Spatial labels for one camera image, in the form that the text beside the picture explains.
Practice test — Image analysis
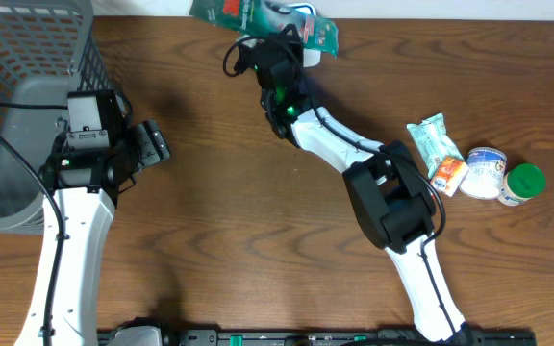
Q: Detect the green white pouch packet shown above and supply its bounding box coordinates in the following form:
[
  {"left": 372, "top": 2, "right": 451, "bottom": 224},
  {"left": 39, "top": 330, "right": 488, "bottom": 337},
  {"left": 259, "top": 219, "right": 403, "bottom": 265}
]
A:
[{"left": 189, "top": 0, "right": 339, "bottom": 56}]

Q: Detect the mint green wipes pack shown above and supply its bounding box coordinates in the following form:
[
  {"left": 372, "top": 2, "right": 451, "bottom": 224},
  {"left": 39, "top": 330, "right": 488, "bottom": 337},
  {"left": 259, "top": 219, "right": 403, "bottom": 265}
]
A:
[{"left": 406, "top": 113, "right": 464, "bottom": 179}]

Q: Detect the orange snack box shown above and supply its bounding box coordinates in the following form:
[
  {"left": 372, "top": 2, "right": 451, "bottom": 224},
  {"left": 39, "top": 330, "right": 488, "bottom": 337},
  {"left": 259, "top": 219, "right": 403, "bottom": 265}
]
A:
[{"left": 430, "top": 157, "right": 469, "bottom": 197}]

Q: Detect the white blue label container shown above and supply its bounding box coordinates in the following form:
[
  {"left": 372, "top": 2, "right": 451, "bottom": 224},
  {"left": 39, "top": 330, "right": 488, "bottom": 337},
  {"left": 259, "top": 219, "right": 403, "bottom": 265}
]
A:
[{"left": 459, "top": 147, "right": 507, "bottom": 200}]

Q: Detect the green lid glass jar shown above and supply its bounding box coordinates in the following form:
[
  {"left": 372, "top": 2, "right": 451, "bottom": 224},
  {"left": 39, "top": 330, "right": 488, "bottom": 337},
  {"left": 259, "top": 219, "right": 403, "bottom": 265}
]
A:
[{"left": 497, "top": 163, "right": 546, "bottom": 207}]

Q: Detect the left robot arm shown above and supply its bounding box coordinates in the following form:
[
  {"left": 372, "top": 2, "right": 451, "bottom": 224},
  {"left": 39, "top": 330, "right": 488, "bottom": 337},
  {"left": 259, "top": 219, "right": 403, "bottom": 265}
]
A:
[{"left": 16, "top": 120, "right": 170, "bottom": 345}]

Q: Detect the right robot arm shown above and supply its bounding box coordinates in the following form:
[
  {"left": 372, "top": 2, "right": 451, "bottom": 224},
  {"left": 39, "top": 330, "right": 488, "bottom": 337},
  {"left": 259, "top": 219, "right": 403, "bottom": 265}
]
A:
[{"left": 235, "top": 25, "right": 466, "bottom": 343}]

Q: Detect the white barcode scanner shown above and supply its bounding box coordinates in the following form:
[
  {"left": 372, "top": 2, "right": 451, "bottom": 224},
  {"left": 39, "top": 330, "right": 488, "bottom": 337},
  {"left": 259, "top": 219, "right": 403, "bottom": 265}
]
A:
[{"left": 238, "top": 0, "right": 338, "bottom": 67}]

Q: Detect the grey plastic mesh basket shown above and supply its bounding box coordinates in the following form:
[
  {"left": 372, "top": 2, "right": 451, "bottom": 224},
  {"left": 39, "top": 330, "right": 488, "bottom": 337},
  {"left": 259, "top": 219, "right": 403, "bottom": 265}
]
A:
[{"left": 0, "top": 0, "right": 113, "bottom": 235}]

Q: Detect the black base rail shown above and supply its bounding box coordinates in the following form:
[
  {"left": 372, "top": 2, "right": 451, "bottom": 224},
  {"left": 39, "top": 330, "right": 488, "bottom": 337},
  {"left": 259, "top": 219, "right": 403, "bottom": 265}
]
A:
[{"left": 96, "top": 328, "right": 538, "bottom": 346}]

